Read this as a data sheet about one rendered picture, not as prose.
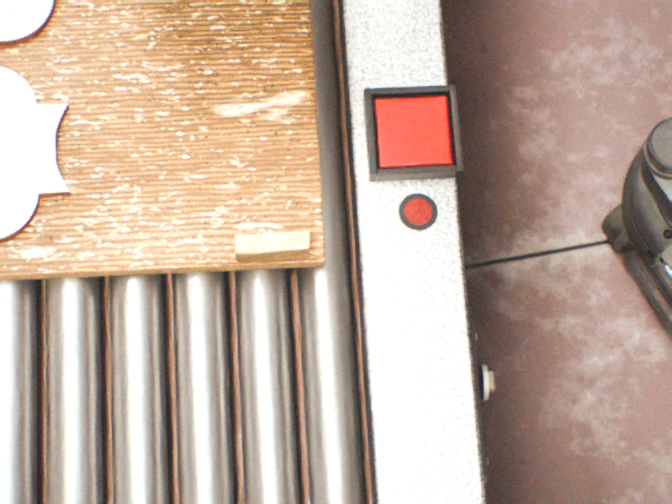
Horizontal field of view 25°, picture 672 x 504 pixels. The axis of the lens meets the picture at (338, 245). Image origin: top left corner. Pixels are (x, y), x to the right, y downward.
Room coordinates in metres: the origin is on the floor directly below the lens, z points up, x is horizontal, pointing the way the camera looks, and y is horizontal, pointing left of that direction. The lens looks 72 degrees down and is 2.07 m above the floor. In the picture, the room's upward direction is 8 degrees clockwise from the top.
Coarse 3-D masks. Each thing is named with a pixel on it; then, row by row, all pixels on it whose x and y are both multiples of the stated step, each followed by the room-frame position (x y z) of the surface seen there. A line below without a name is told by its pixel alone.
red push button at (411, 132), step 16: (432, 96) 0.50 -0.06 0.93; (384, 112) 0.48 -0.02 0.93; (400, 112) 0.48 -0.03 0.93; (416, 112) 0.49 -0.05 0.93; (432, 112) 0.49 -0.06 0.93; (384, 128) 0.47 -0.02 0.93; (400, 128) 0.47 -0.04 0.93; (416, 128) 0.47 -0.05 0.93; (432, 128) 0.47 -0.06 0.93; (448, 128) 0.48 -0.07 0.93; (384, 144) 0.45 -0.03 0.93; (400, 144) 0.46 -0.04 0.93; (416, 144) 0.46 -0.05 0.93; (432, 144) 0.46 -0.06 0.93; (448, 144) 0.46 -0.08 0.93; (384, 160) 0.44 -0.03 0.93; (400, 160) 0.44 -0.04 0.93; (416, 160) 0.44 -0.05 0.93; (432, 160) 0.45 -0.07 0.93; (448, 160) 0.45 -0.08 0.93
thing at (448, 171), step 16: (368, 96) 0.49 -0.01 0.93; (384, 96) 0.50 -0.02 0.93; (400, 96) 0.50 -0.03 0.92; (416, 96) 0.50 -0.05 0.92; (448, 96) 0.51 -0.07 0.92; (368, 112) 0.48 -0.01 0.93; (368, 128) 0.46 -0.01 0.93; (368, 144) 0.45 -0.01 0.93; (368, 160) 0.44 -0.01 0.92; (384, 176) 0.43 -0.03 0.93; (400, 176) 0.43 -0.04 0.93; (416, 176) 0.43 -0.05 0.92; (432, 176) 0.43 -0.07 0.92; (448, 176) 0.44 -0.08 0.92
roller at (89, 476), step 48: (48, 288) 0.30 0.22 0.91; (96, 288) 0.31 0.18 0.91; (48, 336) 0.26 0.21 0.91; (96, 336) 0.27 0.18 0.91; (48, 384) 0.22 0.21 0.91; (96, 384) 0.23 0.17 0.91; (48, 432) 0.19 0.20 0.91; (96, 432) 0.19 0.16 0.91; (48, 480) 0.15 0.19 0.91; (96, 480) 0.16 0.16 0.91
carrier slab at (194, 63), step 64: (64, 0) 0.53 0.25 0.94; (128, 0) 0.54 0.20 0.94; (192, 0) 0.55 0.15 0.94; (256, 0) 0.56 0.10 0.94; (0, 64) 0.47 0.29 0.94; (64, 64) 0.48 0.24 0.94; (128, 64) 0.49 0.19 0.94; (192, 64) 0.50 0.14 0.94; (256, 64) 0.50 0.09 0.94; (64, 128) 0.42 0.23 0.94; (128, 128) 0.43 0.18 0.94; (192, 128) 0.44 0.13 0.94; (256, 128) 0.45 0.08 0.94; (128, 192) 0.38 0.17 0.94; (192, 192) 0.39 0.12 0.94; (256, 192) 0.39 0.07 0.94; (320, 192) 0.40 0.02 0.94; (0, 256) 0.31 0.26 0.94; (64, 256) 0.32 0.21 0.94; (128, 256) 0.33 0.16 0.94; (192, 256) 0.33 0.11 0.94; (320, 256) 0.35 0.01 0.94
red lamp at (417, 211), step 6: (408, 204) 0.41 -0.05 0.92; (414, 204) 0.41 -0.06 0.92; (420, 204) 0.41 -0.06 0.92; (426, 204) 0.41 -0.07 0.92; (408, 210) 0.41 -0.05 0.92; (414, 210) 0.41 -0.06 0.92; (420, 210) 0.41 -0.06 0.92; (426, 210) 0.41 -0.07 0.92; (408, 216) 0.40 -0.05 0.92; (414, 216) 0.40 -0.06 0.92; (420, 216) 0.40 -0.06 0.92; (426, 216) 0.40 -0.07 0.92; (414, 222) 0.40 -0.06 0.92; (420, 222) 0.40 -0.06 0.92; (426, 222) 0.40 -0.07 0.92
